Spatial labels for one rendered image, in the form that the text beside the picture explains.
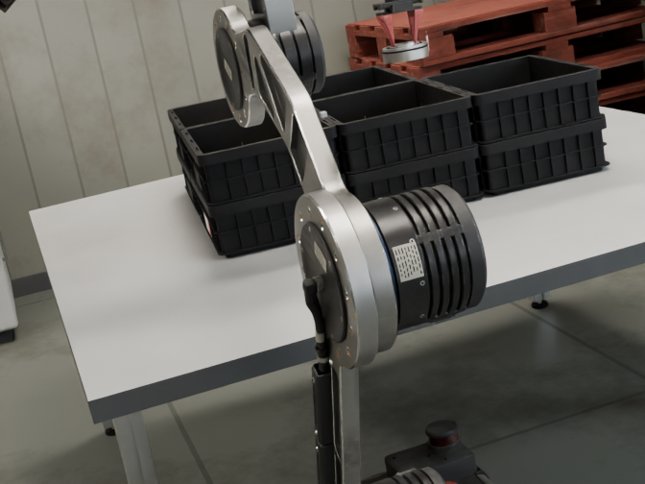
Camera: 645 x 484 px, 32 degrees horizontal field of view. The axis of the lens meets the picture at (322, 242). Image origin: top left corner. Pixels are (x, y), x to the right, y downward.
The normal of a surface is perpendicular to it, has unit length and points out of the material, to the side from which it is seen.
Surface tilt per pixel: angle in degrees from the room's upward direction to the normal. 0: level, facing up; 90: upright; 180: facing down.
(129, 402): 90
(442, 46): 90
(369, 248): 59
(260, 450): 0
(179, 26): 90
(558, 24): 90
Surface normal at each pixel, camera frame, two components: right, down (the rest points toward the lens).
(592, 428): -0.18, -0.95
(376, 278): 0.25, -0.01
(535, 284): 0.30, 0.21
